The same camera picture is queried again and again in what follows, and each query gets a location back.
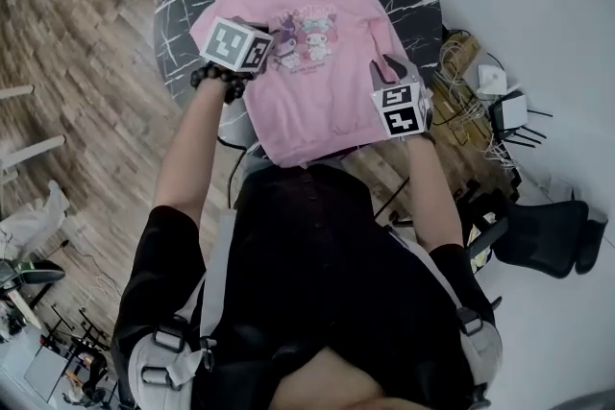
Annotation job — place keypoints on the white-legged dark-top desk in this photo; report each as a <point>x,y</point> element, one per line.
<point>19,151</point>

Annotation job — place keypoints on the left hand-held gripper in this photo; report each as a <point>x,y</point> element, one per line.
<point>230,43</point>

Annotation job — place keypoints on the cardboard box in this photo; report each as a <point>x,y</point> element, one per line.
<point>456,62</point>

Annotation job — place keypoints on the white router black antennas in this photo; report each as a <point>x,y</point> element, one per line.
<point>509,110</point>

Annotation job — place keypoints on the pink sweatshirt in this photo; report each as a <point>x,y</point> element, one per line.
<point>331,110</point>

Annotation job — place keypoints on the person's left forearm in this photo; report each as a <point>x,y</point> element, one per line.
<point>192,149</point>

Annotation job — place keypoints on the person's blue jeans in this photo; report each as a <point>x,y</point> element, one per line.
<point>257,165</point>

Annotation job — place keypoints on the person's black top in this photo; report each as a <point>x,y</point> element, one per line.
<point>317,264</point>

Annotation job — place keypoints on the white square router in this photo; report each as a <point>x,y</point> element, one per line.
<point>492,79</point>

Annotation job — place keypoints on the grey shoulder harness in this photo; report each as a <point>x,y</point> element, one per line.
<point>214,283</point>

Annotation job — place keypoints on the black office chair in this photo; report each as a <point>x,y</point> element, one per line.
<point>538,235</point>

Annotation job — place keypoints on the person's right forearm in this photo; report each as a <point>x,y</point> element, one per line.
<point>432,192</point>

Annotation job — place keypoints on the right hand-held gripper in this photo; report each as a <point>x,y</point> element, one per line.
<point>403,110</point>

